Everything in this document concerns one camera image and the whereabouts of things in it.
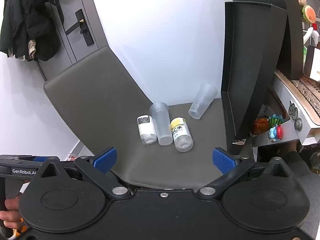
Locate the person's left hand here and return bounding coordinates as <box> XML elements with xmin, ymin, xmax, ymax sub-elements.
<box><xmin>0</xmin><ymin>196</ymin><xmax>24</xmax><ymax>229</ymax></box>

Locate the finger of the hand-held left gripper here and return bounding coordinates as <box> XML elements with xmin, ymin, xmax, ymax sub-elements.
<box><xmin>0</xmin><ymin>154</ymin><xmax>61</xmax><ymax>166</ymax></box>

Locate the black folded board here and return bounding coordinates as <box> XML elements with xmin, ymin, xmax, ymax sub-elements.
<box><xmin>221</xmin><ymin>1</ymin><xmax>288</xmax><ymax>156</ymax></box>

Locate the large black panel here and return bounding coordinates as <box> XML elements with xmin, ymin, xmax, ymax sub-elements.
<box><xmin>229</xmin><ymin>0</ymin><xmax>305</xmax><ymax>80</ymax></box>

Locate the white desk with drawer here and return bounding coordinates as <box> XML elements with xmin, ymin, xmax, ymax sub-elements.
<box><xmin>250</xmin><ymin>68</ymin><xmax>320</xmax><ymax>153</ymax></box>

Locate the white label clear bottle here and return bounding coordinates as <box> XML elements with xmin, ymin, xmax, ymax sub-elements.
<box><xmin>137</xmin><ymin>115</ymin><xmax>158</xmax><ymax>145</ymax></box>

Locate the patterned brown desk mat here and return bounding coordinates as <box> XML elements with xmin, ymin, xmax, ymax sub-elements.
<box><xmin>274</xmin><ymin>69</ymin><xmax>320</xmax><ymax>126</ymax></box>

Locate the black door handle lock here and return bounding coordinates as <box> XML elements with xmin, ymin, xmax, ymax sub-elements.
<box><xmin>65</xmin><ymin>9</ymin><xmax>95</xmax><ymax>47</ymax></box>

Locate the yellow label clear bottle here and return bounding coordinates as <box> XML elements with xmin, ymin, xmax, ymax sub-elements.
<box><xmin>170</xmin><ymin>117</ymin><xmax>194</xmax><ymax>153</ymax></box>

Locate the black hanging jacket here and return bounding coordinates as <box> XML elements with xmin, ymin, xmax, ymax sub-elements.
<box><xmin>0</xmin><ymin>0</ymin><xmax>62</xmax><ymax>62</ymax></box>

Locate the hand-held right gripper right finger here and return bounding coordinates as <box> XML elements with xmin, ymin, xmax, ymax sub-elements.
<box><xmin>197</xmin><ymin>147</ymin><xmax>296</xmax><ymax>197</ymax></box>

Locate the blue and red toy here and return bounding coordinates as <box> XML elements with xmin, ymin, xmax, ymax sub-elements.
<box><xmin>268</xmin><ymin>125</ymin><xmax>284</xmax><ymax>142</ymax></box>

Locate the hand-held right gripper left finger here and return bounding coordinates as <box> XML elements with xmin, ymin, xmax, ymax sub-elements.
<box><xmin>32</xmin><ymin>147</ymin><xmax>132</xmax><ymax>198</ymax></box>

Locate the green watermelon toy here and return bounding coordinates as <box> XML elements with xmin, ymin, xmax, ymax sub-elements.
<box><xmin>268</xmin><ymin>114</ymin><xmax>286</xmax><ymax>128</ymax></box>

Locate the tall frosted plastic cup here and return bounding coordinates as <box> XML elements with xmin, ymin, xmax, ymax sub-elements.
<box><xmin>188</xmin><ymin>83</ymin><xmax>217</xmax><ymax>120</ymax></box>
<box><xmin>149</xmin><ymin>102</ymin><xmax>174</xmax><ymax>146</ymax></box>

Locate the orange basket toy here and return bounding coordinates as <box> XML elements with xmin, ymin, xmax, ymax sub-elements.
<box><xmin>251</xmin><ymin>116</ymin><xmax>270</xmax><ymax>136</ymax></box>

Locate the round fruit slice plush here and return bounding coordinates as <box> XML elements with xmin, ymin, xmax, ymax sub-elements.
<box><xmin>302</xmin><ymin>5</ymin><xmax>317</xmax><ymax>25</ymax></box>

